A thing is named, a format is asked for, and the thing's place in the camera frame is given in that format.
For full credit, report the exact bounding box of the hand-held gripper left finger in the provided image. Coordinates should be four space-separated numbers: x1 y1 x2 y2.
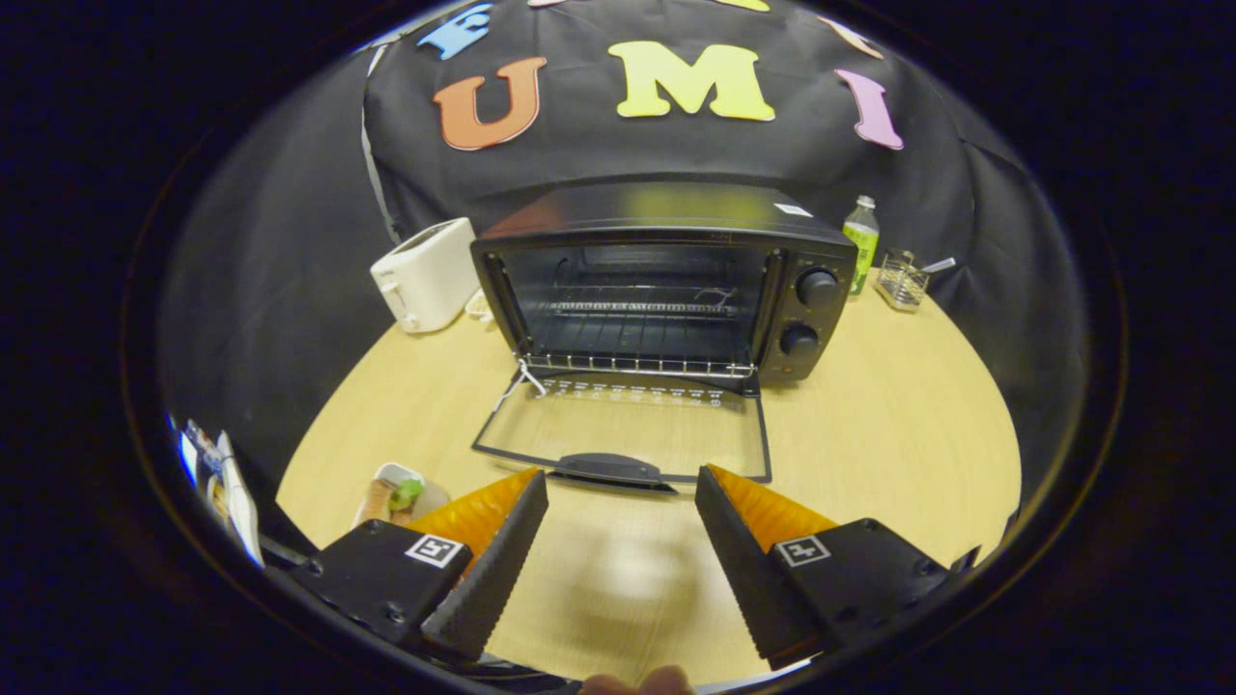
290 468 549 663

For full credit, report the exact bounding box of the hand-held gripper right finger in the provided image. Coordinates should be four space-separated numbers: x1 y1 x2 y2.
694 463 982 673

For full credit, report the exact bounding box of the black toaster oven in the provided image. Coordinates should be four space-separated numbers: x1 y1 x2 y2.
470 181 860 495

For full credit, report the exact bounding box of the white pop-up toaster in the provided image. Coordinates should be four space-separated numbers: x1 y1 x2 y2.
370 217 481 334

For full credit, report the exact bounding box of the white plate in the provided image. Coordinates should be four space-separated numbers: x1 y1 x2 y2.
352 462 451 528

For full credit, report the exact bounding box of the clear bottle with green label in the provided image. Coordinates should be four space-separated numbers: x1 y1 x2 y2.
842 196 881 295

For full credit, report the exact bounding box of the white string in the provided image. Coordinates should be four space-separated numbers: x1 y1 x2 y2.
496 359 548 414

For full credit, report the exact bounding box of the wire oven rack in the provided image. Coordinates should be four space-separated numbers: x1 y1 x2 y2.
526 299 759 379

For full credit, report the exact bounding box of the small wire basket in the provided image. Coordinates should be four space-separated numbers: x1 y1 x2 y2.
877 249 931 312

